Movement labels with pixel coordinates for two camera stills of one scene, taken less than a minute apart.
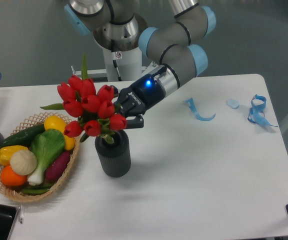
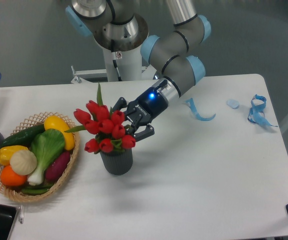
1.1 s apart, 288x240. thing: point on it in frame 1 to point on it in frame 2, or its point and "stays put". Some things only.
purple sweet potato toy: (55, 169) stays put
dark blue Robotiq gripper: (132, 100) to (150, 105)
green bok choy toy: (47, 147) stays put
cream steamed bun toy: (23, 162) stays put
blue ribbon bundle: (255, 115) stays put
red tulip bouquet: (94, 109) to (111, 135)
